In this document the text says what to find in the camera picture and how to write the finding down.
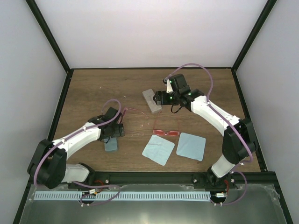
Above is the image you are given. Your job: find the light blue slotted cable duct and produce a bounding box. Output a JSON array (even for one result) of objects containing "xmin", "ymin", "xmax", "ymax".
[{"xmin": 34, "ymin": 191, "xmax": 211, "ymax": 202}]

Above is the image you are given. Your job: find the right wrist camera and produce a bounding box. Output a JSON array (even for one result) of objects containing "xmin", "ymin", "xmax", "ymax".
[{"xmin": 165, "ymin": 74, "xmax": 190, "ymax": 94}]

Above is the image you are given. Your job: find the light blue cloth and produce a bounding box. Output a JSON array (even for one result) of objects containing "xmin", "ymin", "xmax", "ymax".
[
  {"xmin": 176, "ymin": 133, "xmax": 206, "ymax": 161},
  {"xmin": 142, "ymin": 135, "xmax": 175, "ymax": 166}
]

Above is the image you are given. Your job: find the black enclosure frame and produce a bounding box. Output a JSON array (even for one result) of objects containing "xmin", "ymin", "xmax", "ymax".
[{"xmin": 13, "ymin": 0, "xmax": 293, "ymax": 224}]

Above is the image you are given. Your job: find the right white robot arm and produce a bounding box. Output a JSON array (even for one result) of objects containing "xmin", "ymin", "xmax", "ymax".
[{"xmin": 153, "ymin": 89, "xmax": 258, "ymax": 188}]

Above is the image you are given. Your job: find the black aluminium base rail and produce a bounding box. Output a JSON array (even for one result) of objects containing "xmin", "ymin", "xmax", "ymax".
[{"xmin": 83, "ymin": 171, "xmax": 278, "ymax": 190}]

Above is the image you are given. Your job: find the light grey glasses case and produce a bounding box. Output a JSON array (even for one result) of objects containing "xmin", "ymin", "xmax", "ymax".
[{"xmin": 142, "ymin": 89, "xmax": 162, "ymax": 114}]

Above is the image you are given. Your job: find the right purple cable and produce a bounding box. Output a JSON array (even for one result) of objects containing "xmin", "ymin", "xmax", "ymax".
[{"xmin": 163, "ymin": 63, "xmax": 255, "ymax": 206}]

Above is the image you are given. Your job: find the blue-grey glasses case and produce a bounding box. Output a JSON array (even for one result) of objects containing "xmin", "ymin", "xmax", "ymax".
[{"xmin": 104, "ymin": 138, "xmax": 118, "ymax": 153}]

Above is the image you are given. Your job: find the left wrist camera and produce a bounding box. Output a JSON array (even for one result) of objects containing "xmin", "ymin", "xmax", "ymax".
[{"xmin": 101, "ymin": 107, "xmax": 122, "ymax": 124}]

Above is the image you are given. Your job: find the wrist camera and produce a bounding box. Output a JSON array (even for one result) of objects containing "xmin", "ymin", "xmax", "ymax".
[
  {"xmin": 165, "ymin": 74, "xmax": 190, "ymax": 94},
  {"xmin": 101, "ymin": 107, "xmax": 122, "ymax": 124}
]

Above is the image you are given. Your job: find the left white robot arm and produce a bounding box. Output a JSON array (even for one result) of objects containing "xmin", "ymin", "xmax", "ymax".
[{"xmin": 28, "ymin": 116, "xmax": 125, "ymax": 189}]

